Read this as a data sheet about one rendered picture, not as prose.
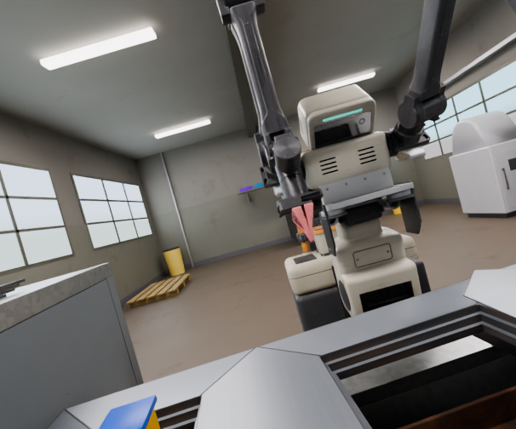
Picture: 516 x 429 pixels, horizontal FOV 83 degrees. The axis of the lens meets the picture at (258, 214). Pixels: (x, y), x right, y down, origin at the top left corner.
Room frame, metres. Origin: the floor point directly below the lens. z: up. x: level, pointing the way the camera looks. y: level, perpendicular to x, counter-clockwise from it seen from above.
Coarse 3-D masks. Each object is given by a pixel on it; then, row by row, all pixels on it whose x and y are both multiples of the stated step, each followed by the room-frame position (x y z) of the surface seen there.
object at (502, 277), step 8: (496, 272) 0.54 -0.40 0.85; (504, 272) 0.53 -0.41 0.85; (512, 272) 0.52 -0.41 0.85; (472, 280) 0.53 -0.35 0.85; (480, 280) 0.52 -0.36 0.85; (488, 280) 0.51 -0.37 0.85; (496, 280) 0.51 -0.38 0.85; (504, 280) 0.50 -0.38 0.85; (512, 280) 0.49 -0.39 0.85; (472, 288) 0.50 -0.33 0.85; (480, 288) 0.49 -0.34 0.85; (488, 288) 0.49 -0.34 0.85
